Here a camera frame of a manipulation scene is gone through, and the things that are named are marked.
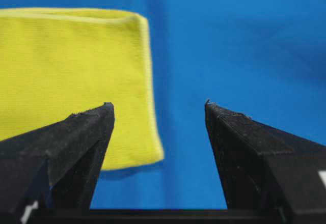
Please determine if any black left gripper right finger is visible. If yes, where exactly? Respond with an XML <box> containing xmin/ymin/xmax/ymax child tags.
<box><xmin>204</xmin><ymin>101</ymin><xmax>325</xmax><ymax>223</ymax></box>

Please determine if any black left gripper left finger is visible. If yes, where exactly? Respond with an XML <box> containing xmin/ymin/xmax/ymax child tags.
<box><xmin>1</xmin><ymin>102</ymin><xmax>115</xmax><ymax>223</ymax></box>

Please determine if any yellow-green towel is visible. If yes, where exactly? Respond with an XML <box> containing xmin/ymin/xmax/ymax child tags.
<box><xmin>1</xmin><ymin>8</ymin><xmax>165</xmax><ymax>170</ymax></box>

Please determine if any blue table cloth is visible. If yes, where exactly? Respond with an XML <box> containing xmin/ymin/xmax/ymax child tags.
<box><xmin>1</xmin><ymin>0</ymin><xmax>325</xmax><ymax>209</ymax></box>

